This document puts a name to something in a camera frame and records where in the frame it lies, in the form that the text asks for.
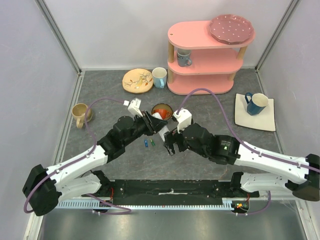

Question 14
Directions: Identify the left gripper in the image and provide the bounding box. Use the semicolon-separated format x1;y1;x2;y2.
123;110;168;147

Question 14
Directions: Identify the white remote control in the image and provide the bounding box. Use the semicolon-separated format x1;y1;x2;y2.
152;112;169;142

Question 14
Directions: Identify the purple cable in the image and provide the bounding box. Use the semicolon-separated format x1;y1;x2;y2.
23;97;133;216
176;87;320;216

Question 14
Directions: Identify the orange cup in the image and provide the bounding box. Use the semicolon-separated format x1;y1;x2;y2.
153;108;172;120

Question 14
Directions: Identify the yellow floral plate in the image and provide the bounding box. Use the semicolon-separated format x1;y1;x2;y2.
122;68;154;94

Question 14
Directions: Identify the pink three-tier shelf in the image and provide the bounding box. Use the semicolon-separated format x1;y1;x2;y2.
167;20;256;95

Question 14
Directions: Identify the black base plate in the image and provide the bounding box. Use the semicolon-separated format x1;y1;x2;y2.
94;179;260;205

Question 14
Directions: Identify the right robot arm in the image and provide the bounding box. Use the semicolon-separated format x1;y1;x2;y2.
159;123;320;202

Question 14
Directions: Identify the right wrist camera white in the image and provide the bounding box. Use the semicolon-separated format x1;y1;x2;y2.
172;108;192;133

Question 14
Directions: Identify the light blue mug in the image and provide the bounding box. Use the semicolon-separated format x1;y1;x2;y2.
152;67;167;89

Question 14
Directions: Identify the dark blue mug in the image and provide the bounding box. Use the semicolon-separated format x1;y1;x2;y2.
244;92;269;116

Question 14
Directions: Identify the blue battery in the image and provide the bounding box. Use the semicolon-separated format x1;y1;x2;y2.
144;139;149;148

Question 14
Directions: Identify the white square plate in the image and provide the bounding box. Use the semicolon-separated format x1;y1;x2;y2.
234;93;276;132

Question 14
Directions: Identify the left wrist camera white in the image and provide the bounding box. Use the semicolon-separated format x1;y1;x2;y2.
123;98;143;117

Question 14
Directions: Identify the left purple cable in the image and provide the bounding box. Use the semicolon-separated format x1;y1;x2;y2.
23;97;133;216

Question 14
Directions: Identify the grey mug on shelf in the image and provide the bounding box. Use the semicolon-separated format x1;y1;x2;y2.
176;48;192;67

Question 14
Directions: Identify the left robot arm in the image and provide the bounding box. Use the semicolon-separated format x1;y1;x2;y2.
22;111;168;217

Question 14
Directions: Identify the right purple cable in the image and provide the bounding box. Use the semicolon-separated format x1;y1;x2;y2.
176;87;320;216

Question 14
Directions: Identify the white cable duct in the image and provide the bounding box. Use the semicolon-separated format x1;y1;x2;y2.
55;197;245;212

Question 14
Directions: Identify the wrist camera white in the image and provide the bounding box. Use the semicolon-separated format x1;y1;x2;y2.
123;98;143;117
172;108;192;133

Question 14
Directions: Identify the pink dotted plate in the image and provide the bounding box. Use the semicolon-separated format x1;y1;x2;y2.
208;14;255;45

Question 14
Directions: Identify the beige mug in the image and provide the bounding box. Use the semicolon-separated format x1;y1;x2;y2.
71;103;88;129

